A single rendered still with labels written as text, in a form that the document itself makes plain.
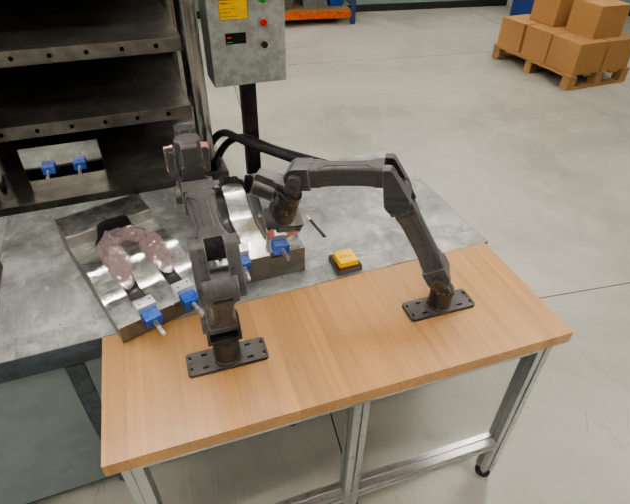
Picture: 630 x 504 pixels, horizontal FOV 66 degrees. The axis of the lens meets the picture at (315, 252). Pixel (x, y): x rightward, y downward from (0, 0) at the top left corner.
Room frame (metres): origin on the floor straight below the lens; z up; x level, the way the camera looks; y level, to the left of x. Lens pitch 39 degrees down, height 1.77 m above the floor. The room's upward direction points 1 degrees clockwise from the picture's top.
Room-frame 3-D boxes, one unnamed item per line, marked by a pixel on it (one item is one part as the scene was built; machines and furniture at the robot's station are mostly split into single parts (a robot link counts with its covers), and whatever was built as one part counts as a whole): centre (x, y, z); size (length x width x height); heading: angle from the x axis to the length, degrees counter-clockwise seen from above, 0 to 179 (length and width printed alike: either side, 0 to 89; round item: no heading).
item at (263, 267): (1.31, 0.24, 0.87); 0.50 x 0.26 x 0.14; 21
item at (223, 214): (1.29, 0.25, 0.92); 0.35 x 0.16 x 0.09; 21
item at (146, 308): (0.86, 0.41, 0.85); 0.13 x 0.05 x 0.05; 39
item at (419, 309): (0.98, -0.35, 0.84); 0.20 x 0.07 x 0.08; 109
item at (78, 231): (1.10, 0.54, 0.85); 0.50 x 0.26 x 0.11; 39
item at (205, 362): (0.78, 0.22, 0.84); 0.20 x 0.07 x 0.08; 109
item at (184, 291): (0.92, 0.33, 0.85); 0.13 x 0.05 x 0.05; 39
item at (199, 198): (0.79, 0.22, 1.17); 0.30 x 0.09 x 0.12; 19
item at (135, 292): (1.09, 0.53, 0.88); 0.34 x 0.15 x 0.07; 39
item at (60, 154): (1.85, 1.04, 0.87); 0.50 x 0.27 x 0.17; 21
